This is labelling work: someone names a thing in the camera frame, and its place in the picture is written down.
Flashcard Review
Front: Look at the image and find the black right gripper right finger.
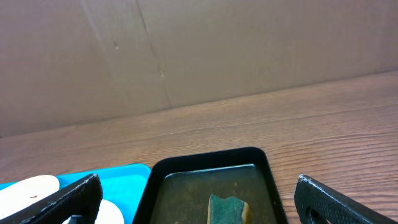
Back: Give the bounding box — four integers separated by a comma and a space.
294, 174, 397, 224

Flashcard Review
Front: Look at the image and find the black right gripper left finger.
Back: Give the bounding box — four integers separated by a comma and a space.
1, 174, 103, 224

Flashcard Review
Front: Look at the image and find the large white plate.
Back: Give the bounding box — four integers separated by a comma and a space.
62, 198, 125, 224

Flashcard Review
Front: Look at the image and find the green yellow sponge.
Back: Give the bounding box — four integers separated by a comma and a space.
206, 195, 250, 224

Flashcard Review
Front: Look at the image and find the blue plastic tray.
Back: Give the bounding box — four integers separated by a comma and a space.
1, 164, 150, 224

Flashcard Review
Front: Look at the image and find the black tray with water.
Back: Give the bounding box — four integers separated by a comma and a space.
132, 147, 288, 224

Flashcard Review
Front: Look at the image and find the small white plate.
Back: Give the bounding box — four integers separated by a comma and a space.
1, 175, 60, 219

